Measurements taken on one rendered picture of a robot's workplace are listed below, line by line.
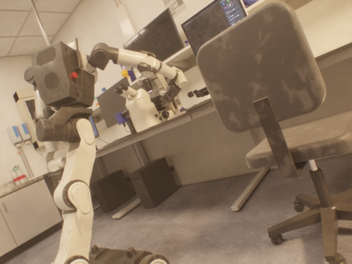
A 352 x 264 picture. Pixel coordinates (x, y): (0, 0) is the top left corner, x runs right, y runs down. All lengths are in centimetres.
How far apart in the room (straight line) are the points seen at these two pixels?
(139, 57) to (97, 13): 218
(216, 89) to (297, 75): 30
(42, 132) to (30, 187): 224
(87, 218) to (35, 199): 227
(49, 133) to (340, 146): 121
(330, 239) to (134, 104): 143
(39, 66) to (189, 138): 168
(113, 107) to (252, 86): 179
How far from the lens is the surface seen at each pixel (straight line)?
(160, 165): 270
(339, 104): 210
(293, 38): 85
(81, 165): 134
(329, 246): 111
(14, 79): 455
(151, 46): 256
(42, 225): 354
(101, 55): 139
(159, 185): 265
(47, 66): 142
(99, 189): 321
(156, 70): 149
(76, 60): 146
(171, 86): 165
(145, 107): 183
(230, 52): 94
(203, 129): 250
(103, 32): 348
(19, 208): 347
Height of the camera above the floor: 74
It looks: 2 degrees down
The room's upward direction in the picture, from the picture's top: 23 degrees counter-clockwise
